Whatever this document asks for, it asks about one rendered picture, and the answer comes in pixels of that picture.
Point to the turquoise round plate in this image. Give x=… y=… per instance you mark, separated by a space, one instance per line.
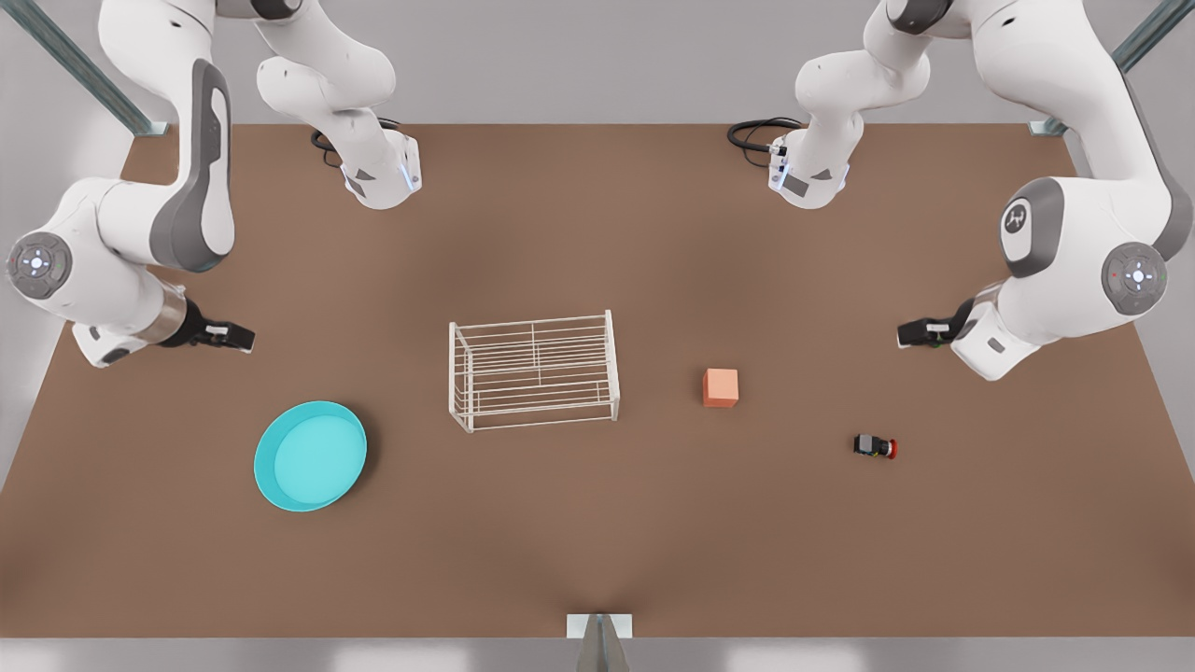
x=311 y=456

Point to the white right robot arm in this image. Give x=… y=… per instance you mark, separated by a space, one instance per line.
x=191 y=177

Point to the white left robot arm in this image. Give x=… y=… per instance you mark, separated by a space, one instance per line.
x=1074 y=215

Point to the orange cube block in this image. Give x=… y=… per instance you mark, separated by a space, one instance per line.
x=720 y=387

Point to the red button switch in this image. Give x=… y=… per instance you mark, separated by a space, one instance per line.
x=875 y=446

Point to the silver frame post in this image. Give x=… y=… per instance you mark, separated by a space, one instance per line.
x=598 y=642
x=79 y=67
x=1111 y=58

